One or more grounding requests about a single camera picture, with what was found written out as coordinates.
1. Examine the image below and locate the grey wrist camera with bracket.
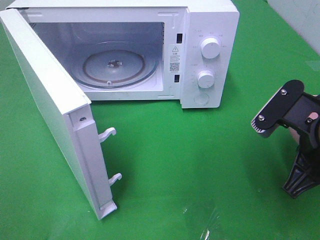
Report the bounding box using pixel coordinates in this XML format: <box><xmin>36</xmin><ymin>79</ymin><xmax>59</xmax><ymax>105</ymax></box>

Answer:
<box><xmin>251</xmin><ymin>79</ymin><xmax>305</xmax><ymax>138</ymax></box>

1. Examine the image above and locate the white microwave door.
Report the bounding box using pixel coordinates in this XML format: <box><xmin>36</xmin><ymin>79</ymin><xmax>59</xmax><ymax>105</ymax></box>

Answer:
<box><xmin>0</xmin><ymin>8</ymin><xmax>122</xmax><ymax>219</ymax></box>

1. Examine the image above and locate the white microwave knob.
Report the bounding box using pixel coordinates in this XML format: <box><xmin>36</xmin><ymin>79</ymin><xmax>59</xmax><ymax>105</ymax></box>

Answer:
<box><xmin>197</xmin><ymin>70</ymin><xmax>216</xmax><ymax>89</ymax></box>
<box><xmin>200</xmin><ymin>36</ymin><xmax>221</xmax><ymax>59</ymax></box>

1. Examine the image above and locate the pink round plate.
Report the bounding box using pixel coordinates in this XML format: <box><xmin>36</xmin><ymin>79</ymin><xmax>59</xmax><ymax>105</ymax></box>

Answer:
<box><xmin>288</xmin><ymin>127</ymin><xmax>300</xmax><ymax>145</ymax></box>

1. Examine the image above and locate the round door release button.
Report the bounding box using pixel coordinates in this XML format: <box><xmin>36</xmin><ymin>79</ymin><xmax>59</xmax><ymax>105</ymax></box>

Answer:
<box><xmin>193</xmin><ymin>93</ymin><xmax>210</xmax><ymax>106</ymax></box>

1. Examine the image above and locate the green table mat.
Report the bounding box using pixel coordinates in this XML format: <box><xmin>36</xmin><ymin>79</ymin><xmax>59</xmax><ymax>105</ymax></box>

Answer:
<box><xmin>0</xmin><ymin>0</ymin><xmax>320</xmax><ymax>240</ymax></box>

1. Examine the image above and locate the clear plastic film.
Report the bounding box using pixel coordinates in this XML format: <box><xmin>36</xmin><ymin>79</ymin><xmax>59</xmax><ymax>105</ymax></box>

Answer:
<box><xmin>179</xmin><ymin>194</ymin><xmax>298</xmax><ymax>240</ymax></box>

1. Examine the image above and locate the white microwave oven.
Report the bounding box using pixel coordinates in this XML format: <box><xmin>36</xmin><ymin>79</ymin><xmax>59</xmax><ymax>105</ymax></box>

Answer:
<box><xmin>0</xmin><ymin>0</ymin><xmax>240</xmax><ymax>109</ymax></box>

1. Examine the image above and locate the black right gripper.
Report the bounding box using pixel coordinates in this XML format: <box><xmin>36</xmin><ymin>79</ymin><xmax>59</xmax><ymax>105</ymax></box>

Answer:
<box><xmin>282</xmin><ymin>93</ymin><xmax>320</xmax><ymax>199</ymax></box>

